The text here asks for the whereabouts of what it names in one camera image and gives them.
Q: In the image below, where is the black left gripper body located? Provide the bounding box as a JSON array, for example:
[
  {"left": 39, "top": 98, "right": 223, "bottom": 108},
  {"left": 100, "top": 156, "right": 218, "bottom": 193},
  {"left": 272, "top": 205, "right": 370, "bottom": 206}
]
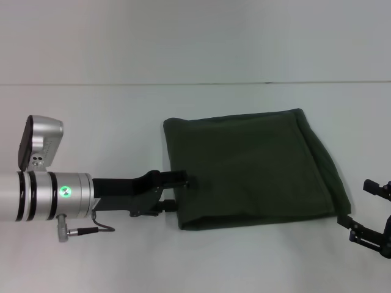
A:
[{"left": 91, "top": 170, "right": 163, "bottom": 200}]

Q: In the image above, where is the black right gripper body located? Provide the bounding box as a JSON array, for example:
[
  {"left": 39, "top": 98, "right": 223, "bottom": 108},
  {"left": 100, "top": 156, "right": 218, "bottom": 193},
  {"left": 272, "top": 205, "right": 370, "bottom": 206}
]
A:
[{"left": 378, "top": 179, "right": 391, "bottom": 271}]

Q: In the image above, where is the dark green t-shirt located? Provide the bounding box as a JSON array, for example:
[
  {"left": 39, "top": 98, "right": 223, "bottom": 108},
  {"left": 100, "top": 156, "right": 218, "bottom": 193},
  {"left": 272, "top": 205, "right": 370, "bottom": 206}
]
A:
[{"left": 163, "top": 107, "right": 352, "bottom": 232}]

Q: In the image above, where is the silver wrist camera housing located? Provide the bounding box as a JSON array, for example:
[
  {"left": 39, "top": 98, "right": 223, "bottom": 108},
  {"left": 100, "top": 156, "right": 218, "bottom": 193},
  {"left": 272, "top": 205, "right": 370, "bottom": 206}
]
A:
[{"left": 17, "top": 114, "right": 65, "bottom": 172}]

